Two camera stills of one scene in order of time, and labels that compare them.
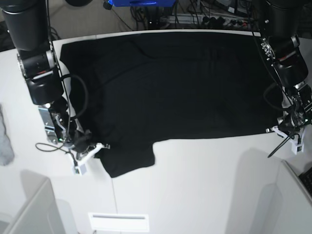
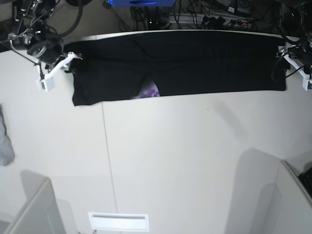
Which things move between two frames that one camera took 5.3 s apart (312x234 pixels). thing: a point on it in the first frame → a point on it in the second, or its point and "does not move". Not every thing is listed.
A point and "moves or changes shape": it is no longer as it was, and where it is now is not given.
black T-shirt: (129, 90) moves or changes shape
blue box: (141, 3) does not move
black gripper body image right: (293, 121) → (302, 53)
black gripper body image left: (82, 141) → (49, 49)
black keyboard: (306, 178) does not move
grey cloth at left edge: (7, 155) does not move
